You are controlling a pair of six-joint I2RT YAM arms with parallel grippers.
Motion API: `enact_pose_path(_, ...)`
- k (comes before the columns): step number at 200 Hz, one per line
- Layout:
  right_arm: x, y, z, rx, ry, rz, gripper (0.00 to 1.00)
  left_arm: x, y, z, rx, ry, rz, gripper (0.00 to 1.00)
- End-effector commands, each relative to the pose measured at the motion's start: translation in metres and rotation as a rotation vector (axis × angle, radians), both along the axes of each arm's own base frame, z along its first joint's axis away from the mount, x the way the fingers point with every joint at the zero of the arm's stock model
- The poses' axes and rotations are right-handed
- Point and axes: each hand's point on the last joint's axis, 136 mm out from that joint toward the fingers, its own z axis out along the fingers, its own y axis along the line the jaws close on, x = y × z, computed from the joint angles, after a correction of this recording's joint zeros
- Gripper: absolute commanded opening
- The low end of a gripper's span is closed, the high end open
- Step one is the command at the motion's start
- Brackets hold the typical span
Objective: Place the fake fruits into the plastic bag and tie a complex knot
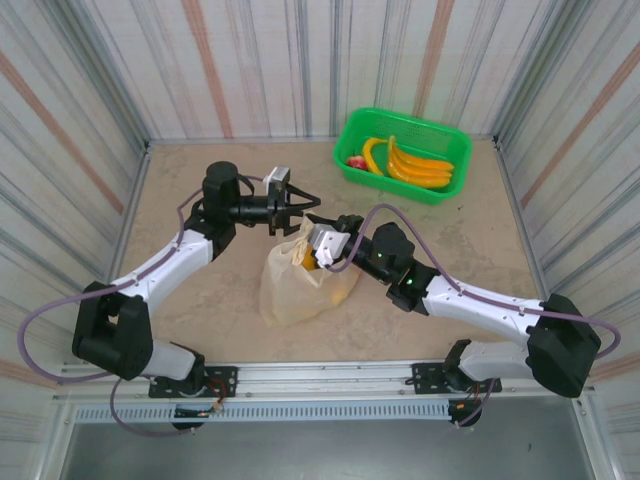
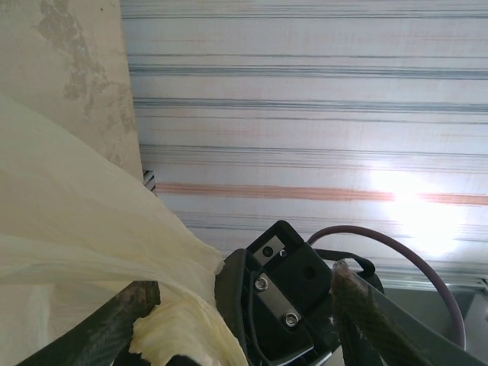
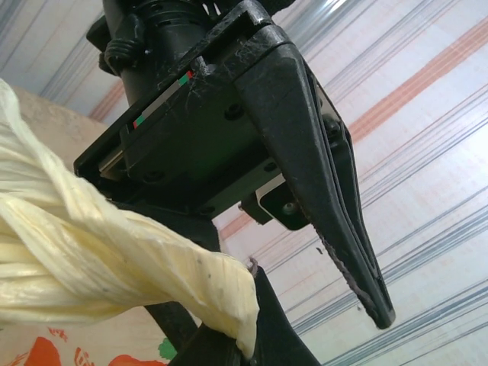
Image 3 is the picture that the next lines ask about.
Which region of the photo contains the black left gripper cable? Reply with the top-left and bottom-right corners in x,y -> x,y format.
101,14 -> 149,70

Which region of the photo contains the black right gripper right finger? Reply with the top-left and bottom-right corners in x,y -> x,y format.
248,265 -> 322,366

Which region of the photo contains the cream printed plastic bag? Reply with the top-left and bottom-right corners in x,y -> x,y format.
0,78 -> 261,366

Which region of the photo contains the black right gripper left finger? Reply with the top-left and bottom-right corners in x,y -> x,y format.
146,303 -> 247,366

